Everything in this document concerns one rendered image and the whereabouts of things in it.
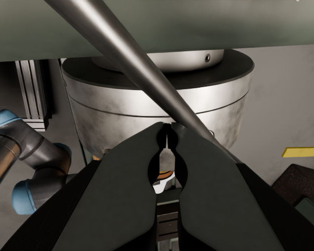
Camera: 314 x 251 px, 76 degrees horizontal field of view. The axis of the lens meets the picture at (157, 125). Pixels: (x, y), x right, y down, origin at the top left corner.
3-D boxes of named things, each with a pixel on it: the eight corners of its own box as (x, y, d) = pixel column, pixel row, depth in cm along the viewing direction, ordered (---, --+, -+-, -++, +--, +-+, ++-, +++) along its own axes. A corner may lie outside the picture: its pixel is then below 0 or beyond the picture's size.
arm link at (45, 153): (50, 128, 55) (37, 153, 45) (79, 153, 60) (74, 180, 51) (28, 143, 56) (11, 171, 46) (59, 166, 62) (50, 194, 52)
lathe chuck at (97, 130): (63, 64, 44) (72, 142, 19) (188, 51, 55) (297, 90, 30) (73, 102, 49) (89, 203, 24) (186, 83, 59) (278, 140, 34)
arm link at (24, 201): (19, 170, 47) (3, 200, 40) (69, 164, 49) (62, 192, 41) (30, 193, 51) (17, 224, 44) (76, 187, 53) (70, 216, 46)
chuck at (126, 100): (59, 48, 42) (63, 110, 18) (188, 37, 53) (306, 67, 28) (63, 64, 44) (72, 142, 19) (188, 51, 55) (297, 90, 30)
